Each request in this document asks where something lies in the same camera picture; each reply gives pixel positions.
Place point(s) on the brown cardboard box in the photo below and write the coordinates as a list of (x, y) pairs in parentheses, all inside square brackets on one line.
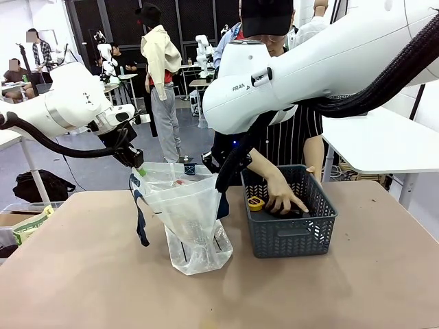
[(13, 218)]

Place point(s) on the person's right forearm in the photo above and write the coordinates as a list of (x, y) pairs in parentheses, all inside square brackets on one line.
[(262, 164)]

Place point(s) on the person in striped shirt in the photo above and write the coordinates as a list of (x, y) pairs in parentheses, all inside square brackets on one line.
[(288, 137)]

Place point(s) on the yellow tape measure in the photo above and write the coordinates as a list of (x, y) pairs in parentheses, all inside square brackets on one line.
[(256, 204)]

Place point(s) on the thin black stand pole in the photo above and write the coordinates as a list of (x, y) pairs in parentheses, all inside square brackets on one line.
[(419, 103)]

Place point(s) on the gray plastic basket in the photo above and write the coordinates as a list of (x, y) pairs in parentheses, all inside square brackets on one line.
[(291, 236)]

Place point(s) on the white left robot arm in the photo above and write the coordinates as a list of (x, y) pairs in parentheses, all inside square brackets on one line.
[(68, 103)]

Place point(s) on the mannequin in beige jacket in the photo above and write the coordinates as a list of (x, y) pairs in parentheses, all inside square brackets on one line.
[(161, 68)]

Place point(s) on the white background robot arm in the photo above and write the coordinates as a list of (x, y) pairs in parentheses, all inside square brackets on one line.
[(204, 55), (106, 58)]

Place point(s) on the white side table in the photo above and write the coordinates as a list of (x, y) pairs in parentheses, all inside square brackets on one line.
[(384, 144)]

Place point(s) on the person in black shirt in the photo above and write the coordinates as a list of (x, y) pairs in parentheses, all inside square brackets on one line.
[(123, 63)]

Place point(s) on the person in plaid shirt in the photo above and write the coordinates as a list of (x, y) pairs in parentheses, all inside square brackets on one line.
[(41, 55)]

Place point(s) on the person's left forearm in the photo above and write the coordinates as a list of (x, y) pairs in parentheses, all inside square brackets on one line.
[(313, 150)]

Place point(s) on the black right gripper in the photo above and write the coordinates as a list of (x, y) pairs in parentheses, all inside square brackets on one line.
[(210, 162)]

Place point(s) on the person's left hand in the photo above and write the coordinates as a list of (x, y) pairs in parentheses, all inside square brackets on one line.
[(313, 171)]

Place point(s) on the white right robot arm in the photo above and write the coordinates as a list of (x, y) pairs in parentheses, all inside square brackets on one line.
[(308, 68)]

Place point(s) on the black bag on floor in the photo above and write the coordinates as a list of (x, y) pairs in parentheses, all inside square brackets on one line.
[(41, 186)]

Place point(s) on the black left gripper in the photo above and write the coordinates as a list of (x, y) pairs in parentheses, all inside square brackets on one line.
[(129, 155)]

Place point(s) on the person in blue shirt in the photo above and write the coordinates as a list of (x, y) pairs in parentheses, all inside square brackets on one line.
[(226, 44)]

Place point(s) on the red white small package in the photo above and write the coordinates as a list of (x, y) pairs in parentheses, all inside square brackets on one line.
[(179, 182)]

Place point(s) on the black mannequin hat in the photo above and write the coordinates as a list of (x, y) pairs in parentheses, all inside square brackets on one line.
[(148, 13)]

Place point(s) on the clear plastic bag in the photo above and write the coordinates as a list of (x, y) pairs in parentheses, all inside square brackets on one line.
[(192, 212)]

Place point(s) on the person's right hand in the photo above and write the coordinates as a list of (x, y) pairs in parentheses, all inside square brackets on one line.
[(283, 195)]

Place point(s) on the green printed paper bag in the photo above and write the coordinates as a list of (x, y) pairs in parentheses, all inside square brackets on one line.
[(31, 226)]

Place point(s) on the white table with pole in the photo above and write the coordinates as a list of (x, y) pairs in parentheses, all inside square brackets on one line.
[(32, 164)]

